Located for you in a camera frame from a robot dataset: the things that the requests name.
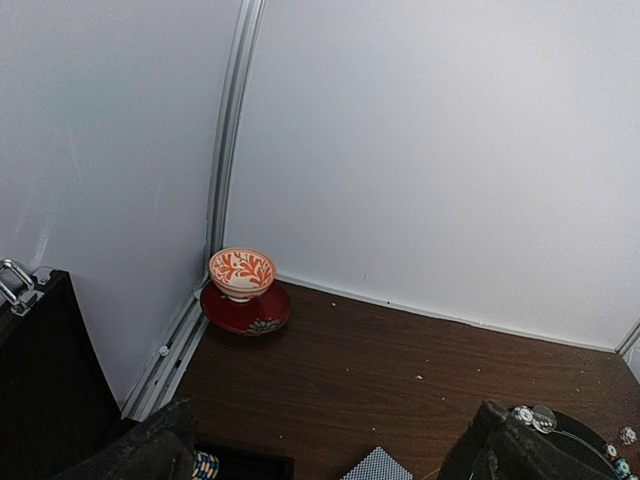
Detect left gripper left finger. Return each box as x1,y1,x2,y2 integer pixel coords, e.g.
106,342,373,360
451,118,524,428
57,400,195,480

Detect aluminium frame post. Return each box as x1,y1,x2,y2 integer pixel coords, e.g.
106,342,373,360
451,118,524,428
122,1,265,421
615,320,640,356

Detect black white chip stack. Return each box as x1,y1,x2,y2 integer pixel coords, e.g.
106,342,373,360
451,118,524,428
620,426,638,446

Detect right aluminium frame post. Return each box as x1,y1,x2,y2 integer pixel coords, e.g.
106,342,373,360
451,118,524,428
615,320,640,356

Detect left aluminium frame post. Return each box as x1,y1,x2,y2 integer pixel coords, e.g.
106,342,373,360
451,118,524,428
122,1,265,421

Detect blue playing card deck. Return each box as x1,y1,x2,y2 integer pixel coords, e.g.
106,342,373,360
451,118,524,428
341,446,414,480

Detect red patterned bowl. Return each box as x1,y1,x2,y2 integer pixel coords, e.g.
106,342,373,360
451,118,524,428
208,247,277,303

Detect black poker chip case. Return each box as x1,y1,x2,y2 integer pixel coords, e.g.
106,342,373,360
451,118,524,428
1,259,294,479

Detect clear acrylic dealer button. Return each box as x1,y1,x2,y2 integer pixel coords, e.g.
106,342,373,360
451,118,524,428
532,405,558,434

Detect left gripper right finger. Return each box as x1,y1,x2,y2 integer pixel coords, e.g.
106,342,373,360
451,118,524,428
469,400,610,480

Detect green chip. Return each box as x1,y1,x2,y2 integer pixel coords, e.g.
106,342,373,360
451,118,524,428
613,458,632,480

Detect red white chip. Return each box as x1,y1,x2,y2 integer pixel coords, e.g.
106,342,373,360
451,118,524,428
602,443,619,463

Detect round black poker mat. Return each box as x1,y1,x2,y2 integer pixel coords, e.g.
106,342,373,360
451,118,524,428
437,410,621,479

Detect blue white chip top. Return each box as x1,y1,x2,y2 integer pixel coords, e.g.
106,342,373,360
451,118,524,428
512,405,534,426

